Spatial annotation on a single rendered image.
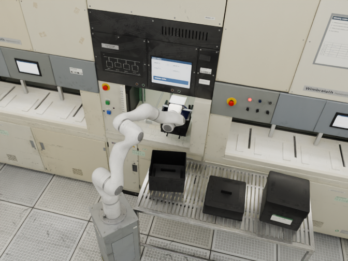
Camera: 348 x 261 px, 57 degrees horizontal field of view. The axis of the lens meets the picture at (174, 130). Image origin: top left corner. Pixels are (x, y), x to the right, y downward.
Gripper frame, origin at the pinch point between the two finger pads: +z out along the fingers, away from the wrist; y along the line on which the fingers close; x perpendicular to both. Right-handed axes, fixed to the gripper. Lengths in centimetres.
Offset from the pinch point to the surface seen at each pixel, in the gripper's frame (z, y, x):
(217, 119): -9.6, 33.6, -1.4
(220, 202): -57, 47, -39
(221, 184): -40, 46, -38
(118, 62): -10, -43, 34
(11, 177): -22, -172, -126
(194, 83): -9.8, 13.0, 27.4
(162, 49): -10, -11, 49
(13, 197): -43, -156, -126
